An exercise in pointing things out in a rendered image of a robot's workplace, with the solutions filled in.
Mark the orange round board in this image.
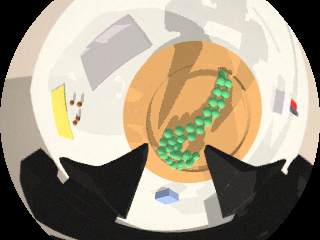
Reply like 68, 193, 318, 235
124, 40, 263, 184

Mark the light blue block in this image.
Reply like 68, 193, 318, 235
155, 188, 179, 205

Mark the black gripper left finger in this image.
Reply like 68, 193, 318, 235
59, 143, 148, 220

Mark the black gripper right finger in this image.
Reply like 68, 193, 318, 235
204, 144, 287, 219

